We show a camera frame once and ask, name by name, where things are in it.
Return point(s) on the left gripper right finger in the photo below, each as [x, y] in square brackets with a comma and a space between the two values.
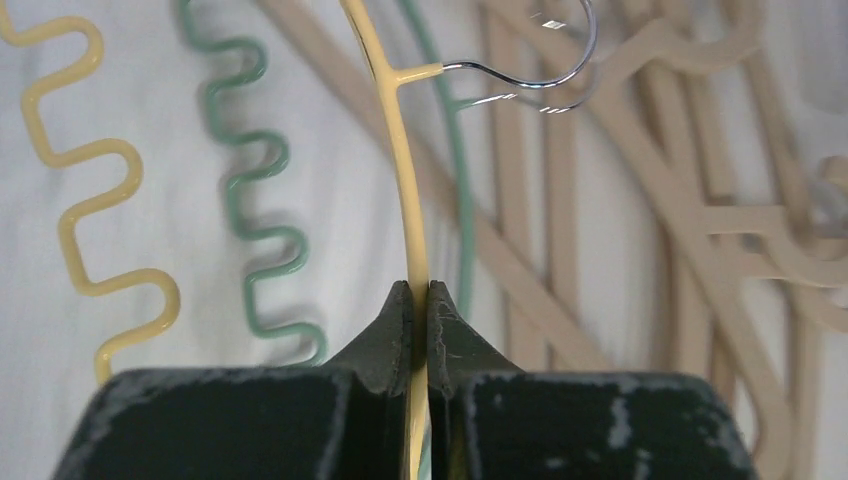
[493, 420]

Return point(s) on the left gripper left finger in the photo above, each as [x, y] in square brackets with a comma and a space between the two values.
[344, 419]

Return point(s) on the yellow wire hanger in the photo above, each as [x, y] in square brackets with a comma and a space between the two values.
[416, 408]

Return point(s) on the green wire hanger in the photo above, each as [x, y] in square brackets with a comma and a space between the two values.
[277, 158]

